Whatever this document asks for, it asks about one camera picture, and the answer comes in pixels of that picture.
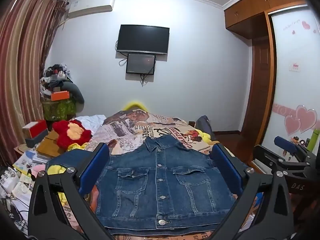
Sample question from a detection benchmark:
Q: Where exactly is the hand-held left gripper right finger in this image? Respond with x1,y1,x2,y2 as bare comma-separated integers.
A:
207,142,294,240

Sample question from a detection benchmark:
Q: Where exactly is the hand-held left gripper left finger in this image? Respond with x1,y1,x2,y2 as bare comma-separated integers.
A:
27,142,115,240

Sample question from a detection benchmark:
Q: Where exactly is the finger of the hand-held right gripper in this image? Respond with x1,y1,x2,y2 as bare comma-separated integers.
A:
274,136,313,161
252,144,310,178

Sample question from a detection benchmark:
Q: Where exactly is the blue denim jacket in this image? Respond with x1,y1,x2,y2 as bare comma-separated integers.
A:
46,134,237,231

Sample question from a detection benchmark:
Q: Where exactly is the pile of clothes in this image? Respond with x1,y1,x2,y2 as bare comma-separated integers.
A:
40,64,75,98

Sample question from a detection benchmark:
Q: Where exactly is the green bottle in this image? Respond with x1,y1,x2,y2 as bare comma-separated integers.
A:
307,129,320,152

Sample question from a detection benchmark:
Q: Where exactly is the red plush toy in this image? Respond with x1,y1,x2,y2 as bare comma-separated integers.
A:
52,119,92,151

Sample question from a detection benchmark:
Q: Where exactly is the white heart-sticker wardrobe door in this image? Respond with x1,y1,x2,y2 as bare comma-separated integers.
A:
264,2,320,162

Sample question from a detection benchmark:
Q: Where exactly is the white cloth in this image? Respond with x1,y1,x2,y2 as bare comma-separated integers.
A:
74,114,107,136

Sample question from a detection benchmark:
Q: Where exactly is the dark blue bag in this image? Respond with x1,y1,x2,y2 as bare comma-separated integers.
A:
195,115,213,141

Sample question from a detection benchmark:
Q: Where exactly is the brown cardboard box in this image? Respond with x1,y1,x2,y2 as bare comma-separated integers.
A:
36,130,67,158

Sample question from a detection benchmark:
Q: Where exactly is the newspaper printed blanket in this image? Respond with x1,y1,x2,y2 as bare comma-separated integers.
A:
57,107,260,240

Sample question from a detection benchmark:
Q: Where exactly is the pink cloth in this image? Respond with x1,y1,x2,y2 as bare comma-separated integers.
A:
29,164,47,178

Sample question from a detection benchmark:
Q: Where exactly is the dark grey box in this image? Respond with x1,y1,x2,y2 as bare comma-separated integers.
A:
25,129,49,149

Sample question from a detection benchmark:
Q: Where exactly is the wooden door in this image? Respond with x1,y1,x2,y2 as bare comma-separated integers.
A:
239,36,271,136

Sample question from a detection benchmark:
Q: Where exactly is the green patterned cloth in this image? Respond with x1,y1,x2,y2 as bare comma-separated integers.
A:
42,99,77,122

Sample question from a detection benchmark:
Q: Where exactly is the red box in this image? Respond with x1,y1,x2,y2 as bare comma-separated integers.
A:
22,119,48,138

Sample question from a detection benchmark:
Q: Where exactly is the yellow chair back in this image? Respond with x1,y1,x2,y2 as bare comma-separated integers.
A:
120,102,149,112

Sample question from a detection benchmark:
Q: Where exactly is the pile of papers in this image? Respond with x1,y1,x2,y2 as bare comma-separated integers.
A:
0,145,50,230

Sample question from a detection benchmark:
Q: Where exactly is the dark grey cushion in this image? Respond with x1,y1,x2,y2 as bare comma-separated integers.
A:
62,81,85,113

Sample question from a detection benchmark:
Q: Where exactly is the orange box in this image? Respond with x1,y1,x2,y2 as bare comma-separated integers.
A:
51,91,70,102

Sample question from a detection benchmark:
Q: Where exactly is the small black monitor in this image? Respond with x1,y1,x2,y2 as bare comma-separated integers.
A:
126,53,157,76

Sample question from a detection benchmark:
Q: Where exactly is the striped brown curtain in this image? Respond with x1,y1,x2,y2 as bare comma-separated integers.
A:
0,0,68,167

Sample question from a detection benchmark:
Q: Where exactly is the wooden wardrobe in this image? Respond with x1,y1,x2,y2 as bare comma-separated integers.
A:
223,0,308,39

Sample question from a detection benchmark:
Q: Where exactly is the white air conditioner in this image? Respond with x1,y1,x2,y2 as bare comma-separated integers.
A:
67,0,115,20

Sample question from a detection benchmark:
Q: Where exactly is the black wall television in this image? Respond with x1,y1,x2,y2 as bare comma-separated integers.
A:
117,24,170,56

